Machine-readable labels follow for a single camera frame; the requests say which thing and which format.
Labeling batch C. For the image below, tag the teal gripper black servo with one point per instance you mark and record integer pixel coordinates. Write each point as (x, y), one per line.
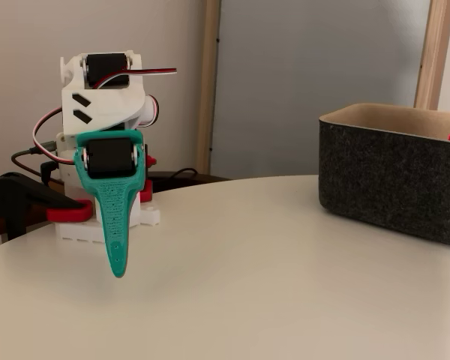
(106, 157)

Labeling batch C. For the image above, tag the grey board panel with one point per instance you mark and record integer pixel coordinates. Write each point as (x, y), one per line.
(303, 75)

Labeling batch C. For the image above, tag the black power plug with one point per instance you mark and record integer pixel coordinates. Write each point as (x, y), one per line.
(47, 168)

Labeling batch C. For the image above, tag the dark grey felt bin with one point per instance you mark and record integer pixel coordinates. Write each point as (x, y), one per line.
(378, 176)

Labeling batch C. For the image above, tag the black clamp red pad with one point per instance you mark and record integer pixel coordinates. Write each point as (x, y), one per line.
(146, 193)
(18, 195)

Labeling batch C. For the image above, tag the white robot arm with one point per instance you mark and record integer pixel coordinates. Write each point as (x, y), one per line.
(105, 108)

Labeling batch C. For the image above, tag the wooden shelf post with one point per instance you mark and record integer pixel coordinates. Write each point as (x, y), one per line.
(433, 56)
(208, 93)

